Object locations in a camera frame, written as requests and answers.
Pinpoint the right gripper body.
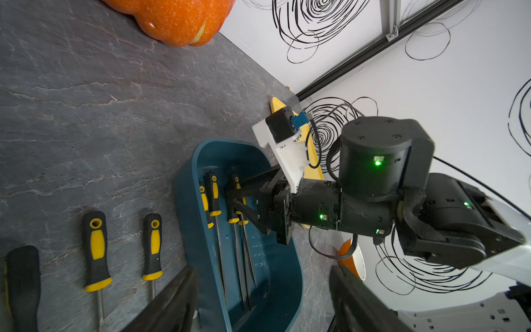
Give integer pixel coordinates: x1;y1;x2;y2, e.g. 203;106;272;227
225;165;293;245

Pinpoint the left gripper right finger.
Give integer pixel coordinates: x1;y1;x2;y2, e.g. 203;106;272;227
329;265;400;331

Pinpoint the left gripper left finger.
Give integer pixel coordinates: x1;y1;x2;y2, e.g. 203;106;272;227
123;266;199;331

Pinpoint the black yellow file tool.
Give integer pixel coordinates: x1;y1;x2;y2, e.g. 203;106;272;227
142;213;163;301

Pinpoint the teal plastic storage box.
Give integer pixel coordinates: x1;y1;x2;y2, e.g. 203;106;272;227
174;138;303;331

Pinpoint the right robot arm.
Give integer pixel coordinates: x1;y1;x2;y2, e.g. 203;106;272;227
225;116;530;331

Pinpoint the yellow plastic tray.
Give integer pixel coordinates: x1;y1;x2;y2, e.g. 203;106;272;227
270;97;324;180

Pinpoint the orange pumpkin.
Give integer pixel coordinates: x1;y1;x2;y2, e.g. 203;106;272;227
105;0;236;47

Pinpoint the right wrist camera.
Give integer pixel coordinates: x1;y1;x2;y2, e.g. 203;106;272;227
253;106;309;194

